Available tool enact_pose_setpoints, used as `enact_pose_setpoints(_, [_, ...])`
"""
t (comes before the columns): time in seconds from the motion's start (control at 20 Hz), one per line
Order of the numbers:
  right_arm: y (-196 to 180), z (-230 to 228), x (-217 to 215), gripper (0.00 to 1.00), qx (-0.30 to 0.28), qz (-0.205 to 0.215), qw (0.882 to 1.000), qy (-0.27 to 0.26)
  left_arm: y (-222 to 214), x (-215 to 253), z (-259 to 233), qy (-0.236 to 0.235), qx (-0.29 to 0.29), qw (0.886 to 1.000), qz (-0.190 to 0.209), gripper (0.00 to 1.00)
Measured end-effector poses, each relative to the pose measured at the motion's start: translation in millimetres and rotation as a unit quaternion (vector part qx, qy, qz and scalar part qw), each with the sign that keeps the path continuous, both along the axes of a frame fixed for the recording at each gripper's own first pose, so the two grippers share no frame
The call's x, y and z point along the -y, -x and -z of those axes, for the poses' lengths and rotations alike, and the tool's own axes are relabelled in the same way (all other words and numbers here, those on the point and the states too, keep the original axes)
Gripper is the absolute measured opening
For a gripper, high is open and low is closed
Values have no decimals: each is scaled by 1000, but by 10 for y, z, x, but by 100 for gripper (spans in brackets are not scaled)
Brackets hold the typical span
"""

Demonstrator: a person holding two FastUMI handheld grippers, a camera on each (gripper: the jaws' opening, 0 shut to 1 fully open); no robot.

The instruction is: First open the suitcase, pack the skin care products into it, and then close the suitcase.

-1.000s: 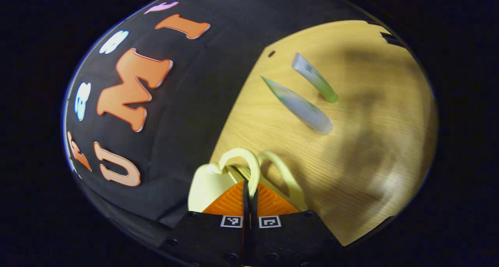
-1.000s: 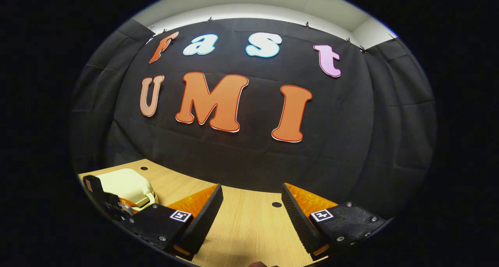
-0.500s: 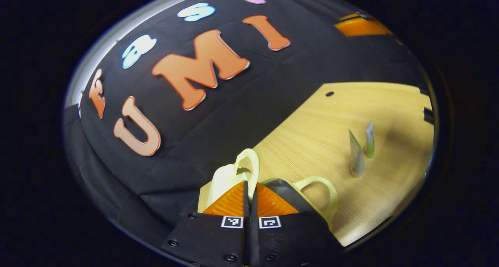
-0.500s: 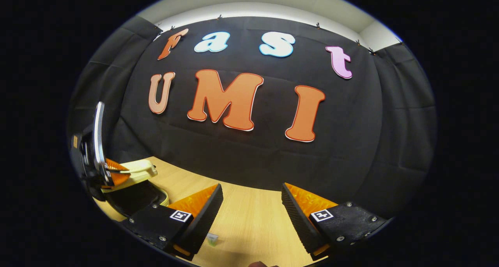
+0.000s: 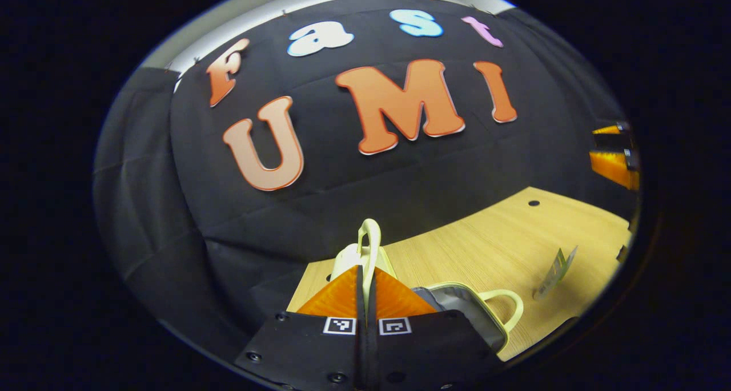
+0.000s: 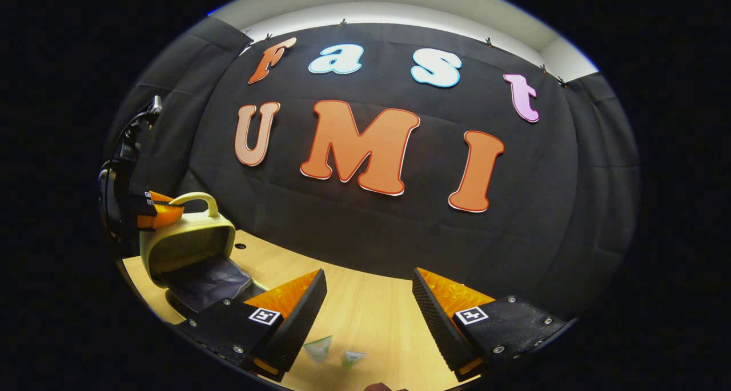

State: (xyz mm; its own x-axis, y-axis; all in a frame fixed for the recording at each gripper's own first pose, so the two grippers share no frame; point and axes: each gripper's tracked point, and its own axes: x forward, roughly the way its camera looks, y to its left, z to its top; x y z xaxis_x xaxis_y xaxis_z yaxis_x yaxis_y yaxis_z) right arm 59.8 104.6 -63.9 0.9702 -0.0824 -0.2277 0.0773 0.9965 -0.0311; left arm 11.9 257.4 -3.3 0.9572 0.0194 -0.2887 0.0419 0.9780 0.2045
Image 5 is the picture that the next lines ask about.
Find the pale yellow suitcase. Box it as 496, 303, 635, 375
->
330, 219, 524, 354

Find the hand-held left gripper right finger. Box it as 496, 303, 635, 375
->
367, 267, 506, 391

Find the white green skincare tube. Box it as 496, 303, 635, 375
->
533, 245, 579, 300

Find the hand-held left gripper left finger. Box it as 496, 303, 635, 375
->
234, 265, 367, 391

